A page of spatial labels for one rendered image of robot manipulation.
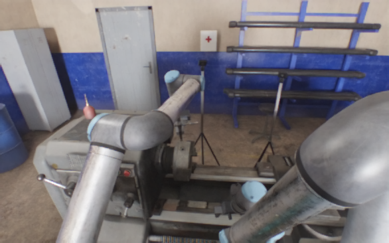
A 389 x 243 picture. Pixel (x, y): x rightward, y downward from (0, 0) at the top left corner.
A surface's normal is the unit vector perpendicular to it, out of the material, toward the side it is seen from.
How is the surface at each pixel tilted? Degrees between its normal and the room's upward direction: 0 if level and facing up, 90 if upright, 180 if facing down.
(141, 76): 90
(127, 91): 90
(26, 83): 90
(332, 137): 53
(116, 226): 32
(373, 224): 89
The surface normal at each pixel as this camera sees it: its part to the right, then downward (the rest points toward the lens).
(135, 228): -0.06, -0.51
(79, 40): -0.10, 0.47
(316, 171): -0.90, 0.04
